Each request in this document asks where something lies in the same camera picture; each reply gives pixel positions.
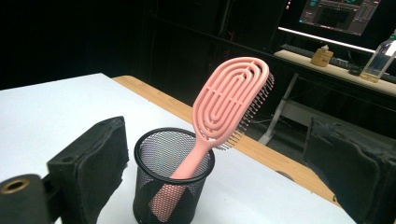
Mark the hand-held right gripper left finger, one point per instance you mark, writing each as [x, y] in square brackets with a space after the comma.
[93, 161]

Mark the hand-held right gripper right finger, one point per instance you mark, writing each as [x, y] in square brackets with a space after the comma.
[361, 168]

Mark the black mesh cup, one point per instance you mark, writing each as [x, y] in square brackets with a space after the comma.
[143, 202]

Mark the pink hairbrush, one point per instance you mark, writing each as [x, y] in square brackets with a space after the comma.
[199, 152]

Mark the white table cover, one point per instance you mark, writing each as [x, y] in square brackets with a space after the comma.
[62, 102]

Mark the wooden table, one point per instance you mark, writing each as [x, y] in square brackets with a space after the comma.
[162, 96]

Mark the black computer mouse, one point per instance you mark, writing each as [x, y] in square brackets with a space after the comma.
[355, 71]

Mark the white-legged desk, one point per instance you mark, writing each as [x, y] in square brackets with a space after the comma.
[342, 72]

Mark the clear plastic bottle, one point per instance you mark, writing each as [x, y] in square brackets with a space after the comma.
[378, 59]

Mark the small tan box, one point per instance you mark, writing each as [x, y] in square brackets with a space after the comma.
[322, 56]

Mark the computer monitor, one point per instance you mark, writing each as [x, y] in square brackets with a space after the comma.
[336, 15]

